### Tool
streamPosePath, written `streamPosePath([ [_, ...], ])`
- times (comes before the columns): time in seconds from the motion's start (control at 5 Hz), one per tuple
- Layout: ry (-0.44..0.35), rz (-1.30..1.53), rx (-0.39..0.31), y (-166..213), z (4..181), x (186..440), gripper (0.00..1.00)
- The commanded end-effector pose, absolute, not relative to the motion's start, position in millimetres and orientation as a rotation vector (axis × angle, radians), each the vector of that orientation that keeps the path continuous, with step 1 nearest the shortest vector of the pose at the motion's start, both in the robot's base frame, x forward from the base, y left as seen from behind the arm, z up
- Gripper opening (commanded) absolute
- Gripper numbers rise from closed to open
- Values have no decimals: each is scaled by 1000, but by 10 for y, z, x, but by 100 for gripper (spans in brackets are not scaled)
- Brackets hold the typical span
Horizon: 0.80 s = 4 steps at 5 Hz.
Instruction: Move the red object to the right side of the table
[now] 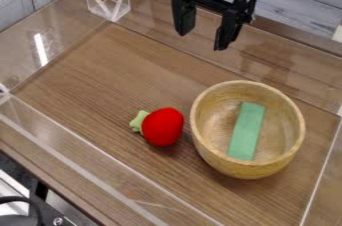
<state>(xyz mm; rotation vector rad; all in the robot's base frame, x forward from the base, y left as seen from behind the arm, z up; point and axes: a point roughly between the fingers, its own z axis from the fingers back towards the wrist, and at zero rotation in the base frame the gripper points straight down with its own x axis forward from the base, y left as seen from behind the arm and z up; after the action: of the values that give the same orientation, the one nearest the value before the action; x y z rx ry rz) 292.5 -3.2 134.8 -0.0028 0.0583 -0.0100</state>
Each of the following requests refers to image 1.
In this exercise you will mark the black metal table leg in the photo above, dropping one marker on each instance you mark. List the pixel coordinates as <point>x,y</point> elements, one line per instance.
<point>52,217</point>

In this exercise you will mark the red plush strawberry toy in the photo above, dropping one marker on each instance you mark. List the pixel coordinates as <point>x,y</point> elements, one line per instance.
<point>159,126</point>

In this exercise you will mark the clear acrylic corner bracket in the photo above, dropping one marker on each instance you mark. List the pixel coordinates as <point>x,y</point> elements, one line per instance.
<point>108,9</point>

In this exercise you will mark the green rectangular block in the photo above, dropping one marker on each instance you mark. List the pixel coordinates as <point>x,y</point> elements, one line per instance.
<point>244,137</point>

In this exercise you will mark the light wooden bowl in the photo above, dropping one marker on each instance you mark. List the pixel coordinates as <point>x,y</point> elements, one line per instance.
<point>212,117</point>

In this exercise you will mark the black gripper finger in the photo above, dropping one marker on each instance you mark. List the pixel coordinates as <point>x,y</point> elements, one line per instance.
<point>183,14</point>
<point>234,17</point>

